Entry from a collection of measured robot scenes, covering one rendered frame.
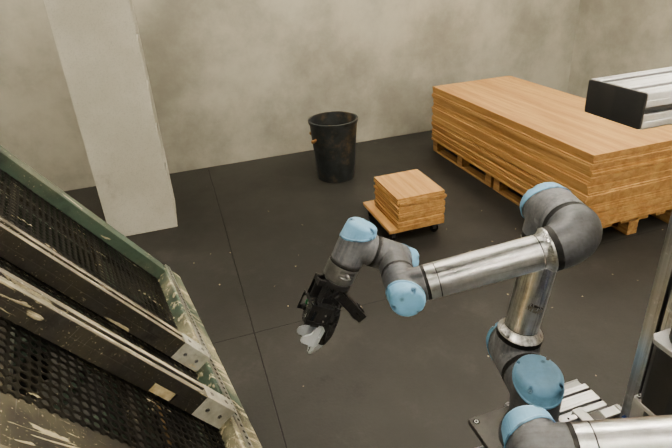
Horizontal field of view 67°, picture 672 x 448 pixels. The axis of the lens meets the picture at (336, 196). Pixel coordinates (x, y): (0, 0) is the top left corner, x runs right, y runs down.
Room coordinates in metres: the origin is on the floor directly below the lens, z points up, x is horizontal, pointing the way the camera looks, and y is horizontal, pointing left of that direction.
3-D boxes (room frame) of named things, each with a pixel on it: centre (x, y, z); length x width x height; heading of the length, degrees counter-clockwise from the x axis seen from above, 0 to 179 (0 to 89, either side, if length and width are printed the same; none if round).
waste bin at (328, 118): (5.16, -0.01, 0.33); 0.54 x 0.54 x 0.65
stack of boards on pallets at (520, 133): (4.72, -2.02, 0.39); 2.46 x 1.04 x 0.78; 17
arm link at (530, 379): (0.91, -0.46, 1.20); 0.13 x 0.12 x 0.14; 3
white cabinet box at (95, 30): (4.39, 1.85, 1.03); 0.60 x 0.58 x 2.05; 17
